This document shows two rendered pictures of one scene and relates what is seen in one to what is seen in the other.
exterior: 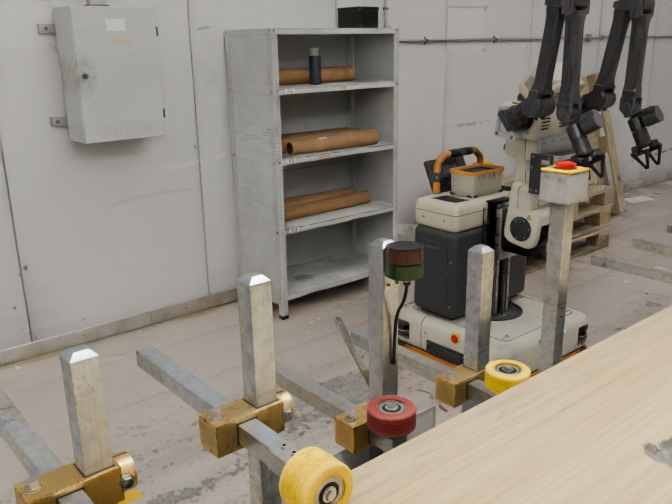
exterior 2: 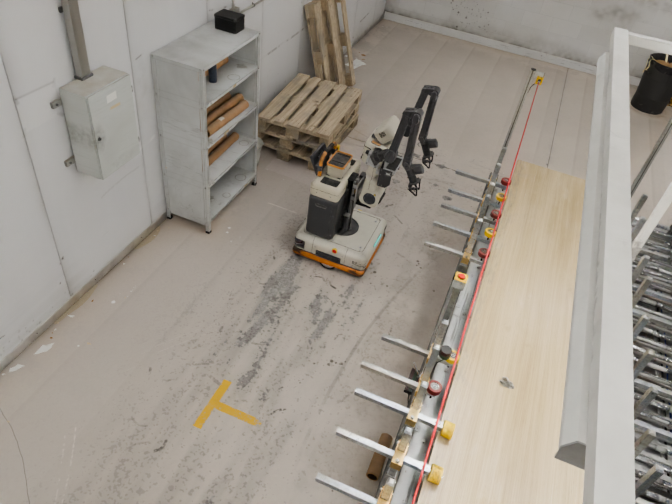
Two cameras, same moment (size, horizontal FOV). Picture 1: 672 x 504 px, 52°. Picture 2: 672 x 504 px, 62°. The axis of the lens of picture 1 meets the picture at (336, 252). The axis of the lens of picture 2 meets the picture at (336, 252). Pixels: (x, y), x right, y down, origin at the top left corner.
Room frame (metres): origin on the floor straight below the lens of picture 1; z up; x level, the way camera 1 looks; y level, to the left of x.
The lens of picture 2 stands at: (-0.12, 1.47, 3.36)
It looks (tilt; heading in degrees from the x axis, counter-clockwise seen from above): 42 degrees down; 325
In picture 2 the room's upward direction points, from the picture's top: 9 degrees clockwise
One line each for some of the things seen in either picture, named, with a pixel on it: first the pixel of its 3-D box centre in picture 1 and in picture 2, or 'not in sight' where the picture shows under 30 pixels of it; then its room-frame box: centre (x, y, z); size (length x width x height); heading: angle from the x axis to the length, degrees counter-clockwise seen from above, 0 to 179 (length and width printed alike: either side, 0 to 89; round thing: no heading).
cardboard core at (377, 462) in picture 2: not in sight; (379, 456); (1.11, 0.02, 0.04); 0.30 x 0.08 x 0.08; 130
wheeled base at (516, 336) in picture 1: (490, 333); (341, 235); (3.00, -0.71, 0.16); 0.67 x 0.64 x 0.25; 40
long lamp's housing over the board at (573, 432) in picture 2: not in sight; (604, 175); (0.83, -0.29, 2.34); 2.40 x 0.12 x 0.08; 130
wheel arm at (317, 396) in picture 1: (316, 397); (398, 378); (1.16, 0.04, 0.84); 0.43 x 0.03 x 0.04; 40
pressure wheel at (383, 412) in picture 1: (391, 435); (432, 391); (1.00, -0.09, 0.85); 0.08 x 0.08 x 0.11
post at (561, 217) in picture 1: (555, 303); (448, 311); (1.40, -0.47, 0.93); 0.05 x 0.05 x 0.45; 40
